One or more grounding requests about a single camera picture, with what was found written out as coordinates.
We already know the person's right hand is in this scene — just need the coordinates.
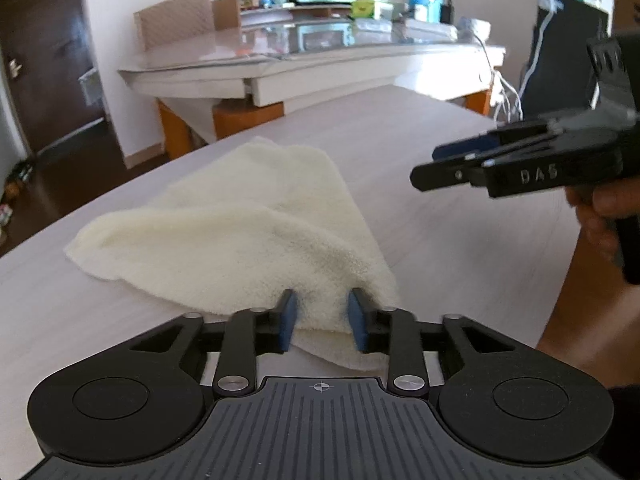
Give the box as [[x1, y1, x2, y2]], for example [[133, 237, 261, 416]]
[[565, 178, 640, 261]]

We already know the white glass-top side table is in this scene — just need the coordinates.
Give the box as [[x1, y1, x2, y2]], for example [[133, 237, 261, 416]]
[[117, 20, 506, 165]]

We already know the cream terry towel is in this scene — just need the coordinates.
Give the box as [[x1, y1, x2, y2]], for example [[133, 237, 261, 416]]
[[65, 138, 399, 370]]

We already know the white power cable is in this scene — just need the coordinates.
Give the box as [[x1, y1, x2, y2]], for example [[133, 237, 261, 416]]
[[470, 0, 566, 129]]

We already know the green tissue box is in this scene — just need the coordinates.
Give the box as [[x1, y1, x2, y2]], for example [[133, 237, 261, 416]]
[[350, 0, 376, 20]]

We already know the dark wooden door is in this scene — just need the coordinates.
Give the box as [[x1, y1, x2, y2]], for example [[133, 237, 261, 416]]
[[1, 0, 104, 153]]

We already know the black mini fridge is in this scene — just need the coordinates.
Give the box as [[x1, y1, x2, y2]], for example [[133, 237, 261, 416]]
[[521, 0, 610, 119]]

